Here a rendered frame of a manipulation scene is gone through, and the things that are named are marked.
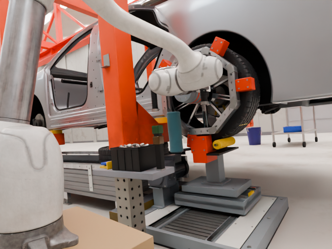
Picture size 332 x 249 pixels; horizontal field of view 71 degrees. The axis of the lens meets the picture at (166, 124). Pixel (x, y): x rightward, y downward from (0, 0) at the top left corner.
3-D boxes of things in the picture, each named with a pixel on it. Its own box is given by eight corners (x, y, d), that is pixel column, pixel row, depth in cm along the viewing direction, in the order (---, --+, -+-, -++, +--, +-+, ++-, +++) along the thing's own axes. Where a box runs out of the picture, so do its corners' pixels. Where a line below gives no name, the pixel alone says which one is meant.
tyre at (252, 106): (199, 38, 182) (167, 113, 203) (183, 30, 163) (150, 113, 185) (280, 70, 149) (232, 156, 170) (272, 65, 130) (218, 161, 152)
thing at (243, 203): (261, 198, 165) (260, 185, 166) (245, 217, 137) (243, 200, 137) (199, 191, 195) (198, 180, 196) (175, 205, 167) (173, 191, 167)
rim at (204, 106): (203, 51, 180) (178, 109, 197) (187, 44, 162) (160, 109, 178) (263, 77, 155) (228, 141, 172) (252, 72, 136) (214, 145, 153)
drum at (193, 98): (209, 102, 152) (208, 81, 152) (193, 101, 135) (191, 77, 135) (191, 105, 160) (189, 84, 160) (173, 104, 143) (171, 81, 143)
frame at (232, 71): (243, 132, 139) (235, 41, 140) (239, 132, 134) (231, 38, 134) (169, 136, 172) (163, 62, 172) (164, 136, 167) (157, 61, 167)
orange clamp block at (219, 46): (223, 57, 146) (229, 42, 143) (218, 54, 139) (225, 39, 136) (214, 53, 149) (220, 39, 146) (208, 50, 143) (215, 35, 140)
